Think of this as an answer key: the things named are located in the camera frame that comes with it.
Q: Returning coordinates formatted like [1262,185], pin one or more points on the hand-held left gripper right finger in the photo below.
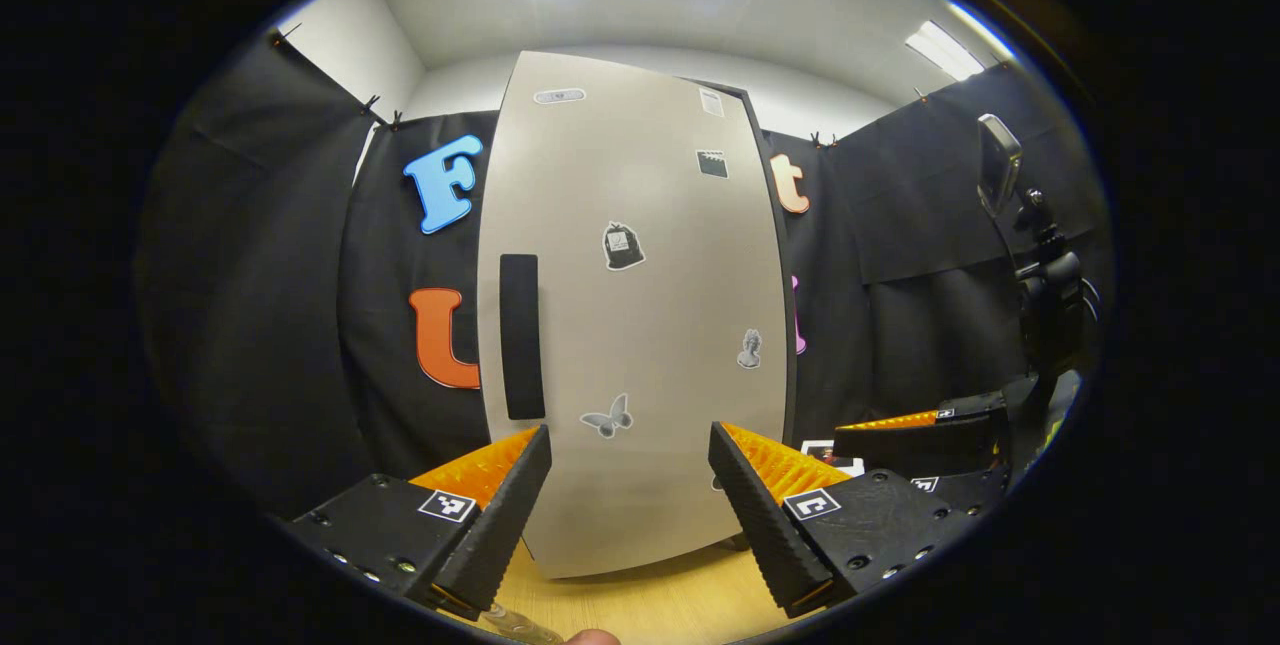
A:
[760,515]

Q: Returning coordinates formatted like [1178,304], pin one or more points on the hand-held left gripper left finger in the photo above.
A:
[500,525]

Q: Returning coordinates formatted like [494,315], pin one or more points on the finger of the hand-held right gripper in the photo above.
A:
[975,492]
[930,440]

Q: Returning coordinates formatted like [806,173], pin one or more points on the clear bottle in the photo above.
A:
[515,623]

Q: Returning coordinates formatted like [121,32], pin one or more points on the grey cabinet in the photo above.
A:
[788,395]

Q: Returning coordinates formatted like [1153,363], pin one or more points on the white book with photo cover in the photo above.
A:
[825,450]

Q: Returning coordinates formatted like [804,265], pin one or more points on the small ceiling light panel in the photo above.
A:
[945,50]

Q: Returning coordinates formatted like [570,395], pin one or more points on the black backdrop cloth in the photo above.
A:
[280,325]

